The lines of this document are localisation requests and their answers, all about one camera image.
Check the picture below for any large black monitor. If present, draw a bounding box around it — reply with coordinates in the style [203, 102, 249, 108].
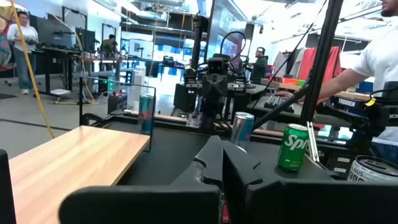
[29, 14, 75, 49]

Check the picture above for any red hanging garment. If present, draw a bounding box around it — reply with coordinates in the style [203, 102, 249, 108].
[297, 45, 342, 82]

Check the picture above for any person's hand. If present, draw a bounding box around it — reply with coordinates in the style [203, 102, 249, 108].
[275, 89, 300, 100]

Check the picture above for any white tower appliance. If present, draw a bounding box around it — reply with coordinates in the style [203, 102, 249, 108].
[126, 65, 147, 108]

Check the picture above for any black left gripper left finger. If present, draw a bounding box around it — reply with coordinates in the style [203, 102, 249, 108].
[58, 135, 224, 224]

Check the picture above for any dark can bottom centre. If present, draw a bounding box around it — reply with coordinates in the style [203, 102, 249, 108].
[347, 154, 398, 184]

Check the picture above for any black desk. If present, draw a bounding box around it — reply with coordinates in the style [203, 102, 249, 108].
[30, 46, 82, 96]

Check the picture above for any black keyboard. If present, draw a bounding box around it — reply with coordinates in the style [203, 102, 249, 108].
[263, 95, 295, 113]

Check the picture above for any wooden workbench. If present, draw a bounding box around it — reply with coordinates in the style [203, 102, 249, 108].
[260, 77, 371, 101]

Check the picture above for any colourful patchwork quilt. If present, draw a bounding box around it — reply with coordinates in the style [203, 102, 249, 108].
[0, 4, 15, 68]

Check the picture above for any black table mat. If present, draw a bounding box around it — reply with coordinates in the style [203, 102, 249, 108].
[105, 119, 352, 187]

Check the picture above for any green Sprite can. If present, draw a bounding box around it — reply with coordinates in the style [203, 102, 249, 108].
[277, 123, 310, 172]

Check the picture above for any yellow extension cord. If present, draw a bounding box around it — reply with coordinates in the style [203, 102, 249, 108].
[8, 0, 57, 140]

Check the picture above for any wooden shelf board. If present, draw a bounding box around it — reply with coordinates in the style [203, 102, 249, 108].
[8, 125, 151, 224]

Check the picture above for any blue silver energy drink can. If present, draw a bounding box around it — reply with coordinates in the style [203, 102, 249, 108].
[137, 94, 155, 135]
[230, 111, 255, 152]

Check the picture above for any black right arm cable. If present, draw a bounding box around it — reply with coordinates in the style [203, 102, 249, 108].
[220, 30, 248, 68]

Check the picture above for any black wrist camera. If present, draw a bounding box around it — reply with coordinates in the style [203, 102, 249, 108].
[206, 57, 225, 75]

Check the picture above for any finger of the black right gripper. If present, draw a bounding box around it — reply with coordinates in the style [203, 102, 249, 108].
[186, 95, 208, 129]
[207, 93, 225, 130]

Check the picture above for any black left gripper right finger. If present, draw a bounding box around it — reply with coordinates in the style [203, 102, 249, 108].
[222, 139, 398, 224]

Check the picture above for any person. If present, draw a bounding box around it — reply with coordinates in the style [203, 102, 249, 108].
[248, 46, 269, 85]
[99, 33, 121, 60]
[275, 0, 398, 162]
[6, 11, 40, 96]

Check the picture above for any black shelf end frame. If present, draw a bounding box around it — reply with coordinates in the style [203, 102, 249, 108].
[0, 149, 17, 224]

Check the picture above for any silver aluminium bracket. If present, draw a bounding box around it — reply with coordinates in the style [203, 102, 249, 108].
[306, 121, 321, 163]

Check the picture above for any grey hanging garment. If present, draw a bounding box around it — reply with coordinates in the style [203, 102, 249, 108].
[272, 48, 307, 75]

